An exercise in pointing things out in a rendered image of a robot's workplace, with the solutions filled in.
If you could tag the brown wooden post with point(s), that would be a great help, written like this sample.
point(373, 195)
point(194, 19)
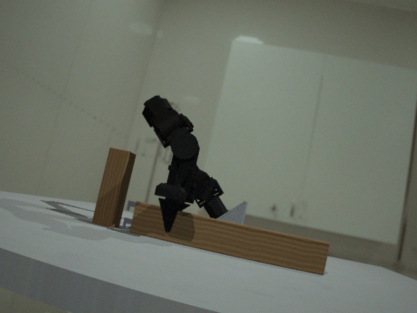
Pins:
point(112, 195)

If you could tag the brown wooden rail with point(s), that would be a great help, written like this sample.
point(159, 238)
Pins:
point(232, 239)

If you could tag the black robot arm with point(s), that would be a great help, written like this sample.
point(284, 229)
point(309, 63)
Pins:
point(175, 129)

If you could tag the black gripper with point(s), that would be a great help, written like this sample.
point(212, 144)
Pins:
point(174, 192)

